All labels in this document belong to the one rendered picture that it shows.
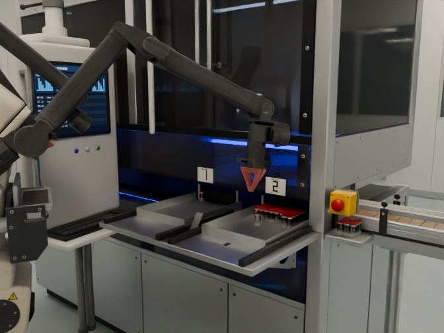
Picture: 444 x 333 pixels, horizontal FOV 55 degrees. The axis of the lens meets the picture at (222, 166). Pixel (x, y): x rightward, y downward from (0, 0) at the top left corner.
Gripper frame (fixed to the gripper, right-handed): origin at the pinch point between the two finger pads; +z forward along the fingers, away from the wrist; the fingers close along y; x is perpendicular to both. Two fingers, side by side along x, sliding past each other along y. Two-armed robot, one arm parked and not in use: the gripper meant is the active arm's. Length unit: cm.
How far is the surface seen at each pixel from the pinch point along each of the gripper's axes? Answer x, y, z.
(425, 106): 66, 475, -100
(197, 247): 12.2, -7.7, 20.2
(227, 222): 19.1, 16.2, 15.3
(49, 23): 97, -17, -54
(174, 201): 53, 22, 13
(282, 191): 3.5, 25.6, 1.2
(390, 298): -33, 46, 34
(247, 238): 0.4, 2.0, 15.7
